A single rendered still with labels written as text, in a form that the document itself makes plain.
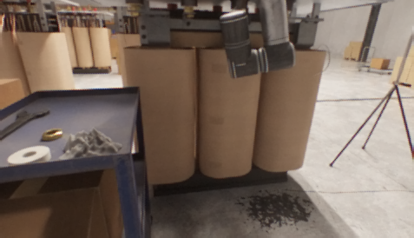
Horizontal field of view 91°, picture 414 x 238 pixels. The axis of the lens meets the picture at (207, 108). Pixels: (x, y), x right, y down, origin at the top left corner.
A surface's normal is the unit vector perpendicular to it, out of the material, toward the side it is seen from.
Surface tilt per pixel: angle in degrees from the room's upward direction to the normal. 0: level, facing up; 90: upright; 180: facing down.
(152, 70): 90
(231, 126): 90
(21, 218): 26
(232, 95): 90
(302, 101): 90
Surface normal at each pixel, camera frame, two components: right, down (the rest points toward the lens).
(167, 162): 0.18, 0.33
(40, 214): 0.13, -0.70
